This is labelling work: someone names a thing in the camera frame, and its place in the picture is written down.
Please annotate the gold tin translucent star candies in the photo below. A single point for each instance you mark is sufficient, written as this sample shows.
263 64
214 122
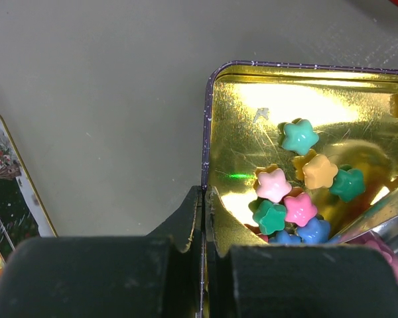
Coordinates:
22 214

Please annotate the speckled tin pastel star candies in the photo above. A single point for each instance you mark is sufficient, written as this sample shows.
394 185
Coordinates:
288 146

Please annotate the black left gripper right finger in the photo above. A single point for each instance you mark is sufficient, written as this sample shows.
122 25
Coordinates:
249 278

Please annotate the metal scoop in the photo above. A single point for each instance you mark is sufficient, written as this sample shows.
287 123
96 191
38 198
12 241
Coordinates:
375 226

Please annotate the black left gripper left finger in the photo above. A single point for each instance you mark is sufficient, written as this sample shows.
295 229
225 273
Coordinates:
156 275

